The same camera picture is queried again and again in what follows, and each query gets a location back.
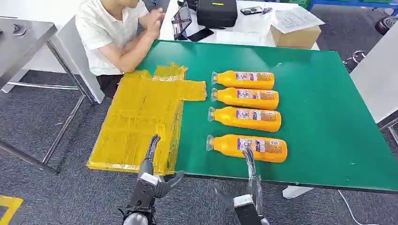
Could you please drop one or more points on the black carrying case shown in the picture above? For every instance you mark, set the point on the black carrying case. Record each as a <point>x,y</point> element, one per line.
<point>216,14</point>

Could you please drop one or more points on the green table mat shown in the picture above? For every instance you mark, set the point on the green table mat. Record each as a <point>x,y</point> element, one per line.
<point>311,124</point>

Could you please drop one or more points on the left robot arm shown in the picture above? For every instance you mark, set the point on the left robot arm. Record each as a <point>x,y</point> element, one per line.
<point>135,220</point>

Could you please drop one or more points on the black wheel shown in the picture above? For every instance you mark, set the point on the black wheel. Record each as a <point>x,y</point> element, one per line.
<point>387,24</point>

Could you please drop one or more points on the yellow floor tape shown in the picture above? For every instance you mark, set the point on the yellow floor tape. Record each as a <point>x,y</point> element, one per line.
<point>11,205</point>

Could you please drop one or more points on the metal chair base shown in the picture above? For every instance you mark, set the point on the metal chair base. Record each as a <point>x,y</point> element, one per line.
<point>357,56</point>

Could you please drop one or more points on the grey board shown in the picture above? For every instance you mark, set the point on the grey board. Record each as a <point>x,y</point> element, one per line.
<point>77,62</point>

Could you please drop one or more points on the black tablet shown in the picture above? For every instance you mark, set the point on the black tablet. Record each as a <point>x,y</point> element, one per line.
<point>181,21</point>

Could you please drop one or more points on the cardboard box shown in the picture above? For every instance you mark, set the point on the cardboard box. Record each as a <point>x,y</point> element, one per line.
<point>295,39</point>

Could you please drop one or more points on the black phone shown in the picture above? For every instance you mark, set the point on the black phone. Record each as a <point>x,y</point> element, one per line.
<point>251,11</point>
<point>200,34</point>

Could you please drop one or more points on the person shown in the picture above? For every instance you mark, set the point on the person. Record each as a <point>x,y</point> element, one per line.
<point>102,34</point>

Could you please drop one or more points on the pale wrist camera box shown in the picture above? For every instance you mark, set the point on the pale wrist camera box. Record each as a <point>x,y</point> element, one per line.
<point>243,201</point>
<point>148,179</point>

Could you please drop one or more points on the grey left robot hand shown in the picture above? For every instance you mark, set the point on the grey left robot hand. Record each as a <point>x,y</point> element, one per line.
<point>143,192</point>

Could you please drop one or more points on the grey table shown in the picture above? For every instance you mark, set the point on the grey table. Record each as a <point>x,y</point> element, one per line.
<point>376,77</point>

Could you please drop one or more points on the white paper sheets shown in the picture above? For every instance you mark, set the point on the white paper sheets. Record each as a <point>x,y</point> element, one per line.
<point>295,19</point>

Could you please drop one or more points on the yellow plastic sheet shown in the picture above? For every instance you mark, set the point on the yellow plastic sheet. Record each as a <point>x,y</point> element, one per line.
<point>140,124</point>

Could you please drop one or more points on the orange drink bottle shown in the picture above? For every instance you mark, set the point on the orange drink bottle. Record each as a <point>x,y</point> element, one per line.
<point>227,118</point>
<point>224,146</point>
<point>227,79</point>
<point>227,96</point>

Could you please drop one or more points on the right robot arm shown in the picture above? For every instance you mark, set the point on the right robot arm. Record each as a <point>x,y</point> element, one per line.
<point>265,222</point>

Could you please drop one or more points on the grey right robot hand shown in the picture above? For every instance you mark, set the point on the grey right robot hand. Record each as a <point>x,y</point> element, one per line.
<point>247,216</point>

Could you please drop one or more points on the white table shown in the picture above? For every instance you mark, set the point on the white table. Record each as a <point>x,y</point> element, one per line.
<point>248,31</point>

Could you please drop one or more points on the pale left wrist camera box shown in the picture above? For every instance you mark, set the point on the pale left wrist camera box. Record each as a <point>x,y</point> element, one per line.
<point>148,179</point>

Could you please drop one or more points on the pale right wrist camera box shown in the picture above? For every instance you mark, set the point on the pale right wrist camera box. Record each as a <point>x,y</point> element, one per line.
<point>243,201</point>

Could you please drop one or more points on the white table foot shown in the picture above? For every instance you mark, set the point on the white table foot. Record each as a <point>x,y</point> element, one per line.
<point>295,192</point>

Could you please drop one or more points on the steel table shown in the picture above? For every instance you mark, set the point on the steel table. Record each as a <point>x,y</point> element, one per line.
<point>18,46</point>

